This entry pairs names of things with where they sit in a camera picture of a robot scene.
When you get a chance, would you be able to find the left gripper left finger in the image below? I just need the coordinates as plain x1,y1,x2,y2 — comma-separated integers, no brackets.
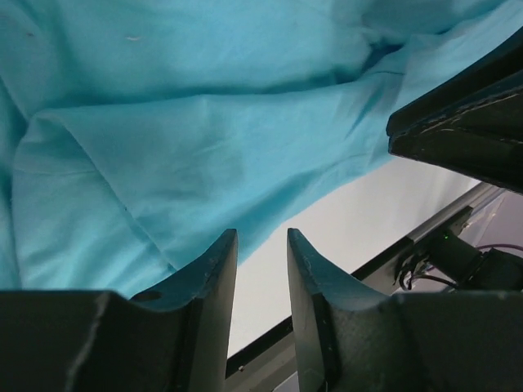
1,229,238,391

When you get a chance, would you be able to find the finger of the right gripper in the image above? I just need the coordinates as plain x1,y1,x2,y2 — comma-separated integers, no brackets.
387,30,522,192

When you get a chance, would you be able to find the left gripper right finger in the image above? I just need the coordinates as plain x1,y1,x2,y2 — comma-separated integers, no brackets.
287,229,522,391

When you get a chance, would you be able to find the light blue t-shirt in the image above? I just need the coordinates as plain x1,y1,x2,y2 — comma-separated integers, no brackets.
1,1,522,296

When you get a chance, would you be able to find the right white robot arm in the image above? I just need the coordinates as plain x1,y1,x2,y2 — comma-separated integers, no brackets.
387,30,522,291

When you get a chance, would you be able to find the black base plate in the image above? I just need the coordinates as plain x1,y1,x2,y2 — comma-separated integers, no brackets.
226,183,522,391

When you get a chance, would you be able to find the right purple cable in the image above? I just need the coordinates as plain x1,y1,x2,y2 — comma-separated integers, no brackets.
476,243,523,254

